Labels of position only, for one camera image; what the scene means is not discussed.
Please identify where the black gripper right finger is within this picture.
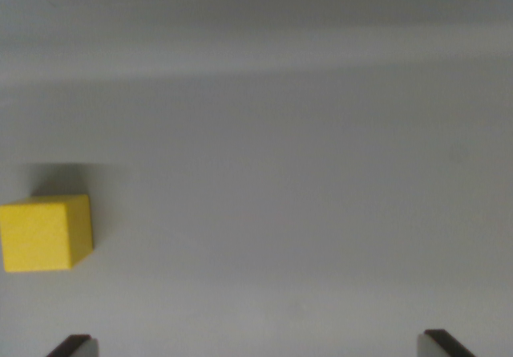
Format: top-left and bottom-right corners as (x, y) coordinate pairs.
(417, 329), (478, 357)

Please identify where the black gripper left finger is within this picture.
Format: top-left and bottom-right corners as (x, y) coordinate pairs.
(46, 334), (99, 357)

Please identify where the yellow wooden cube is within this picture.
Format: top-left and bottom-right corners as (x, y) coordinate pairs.
(0, 194), (95, 273)

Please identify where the white plastic tray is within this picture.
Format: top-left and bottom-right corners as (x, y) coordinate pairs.
(0, 0), (513, 357)

